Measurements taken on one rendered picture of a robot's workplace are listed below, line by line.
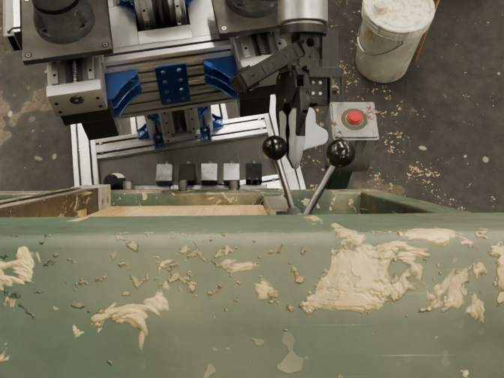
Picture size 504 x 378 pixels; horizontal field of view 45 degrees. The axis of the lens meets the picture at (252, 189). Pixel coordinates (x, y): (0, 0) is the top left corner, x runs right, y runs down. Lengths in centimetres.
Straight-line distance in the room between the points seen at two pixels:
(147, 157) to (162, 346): 209
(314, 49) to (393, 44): 174
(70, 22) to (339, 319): 138
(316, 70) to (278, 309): 65
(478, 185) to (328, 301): 243
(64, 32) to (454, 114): 182
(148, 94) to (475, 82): 169
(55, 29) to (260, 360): 138
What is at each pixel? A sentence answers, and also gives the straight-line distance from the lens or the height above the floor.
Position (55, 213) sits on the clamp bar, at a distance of 109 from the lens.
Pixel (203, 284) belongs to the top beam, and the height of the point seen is 195.
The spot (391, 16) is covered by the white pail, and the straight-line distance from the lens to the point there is 266.
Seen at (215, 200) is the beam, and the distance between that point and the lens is 149.
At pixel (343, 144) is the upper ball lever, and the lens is 79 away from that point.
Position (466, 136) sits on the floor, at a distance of 282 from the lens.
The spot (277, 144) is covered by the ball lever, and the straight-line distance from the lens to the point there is 90.
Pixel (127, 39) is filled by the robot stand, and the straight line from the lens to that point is 174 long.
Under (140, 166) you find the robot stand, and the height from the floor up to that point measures 21.
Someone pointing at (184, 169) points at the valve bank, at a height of 76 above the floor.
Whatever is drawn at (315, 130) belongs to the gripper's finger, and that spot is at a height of 147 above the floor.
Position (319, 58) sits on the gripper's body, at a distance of 94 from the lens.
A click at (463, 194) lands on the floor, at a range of 266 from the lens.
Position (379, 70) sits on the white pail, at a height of 9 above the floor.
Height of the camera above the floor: 222
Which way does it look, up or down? 62 degrees down
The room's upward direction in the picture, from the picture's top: 2 degrees clockwise
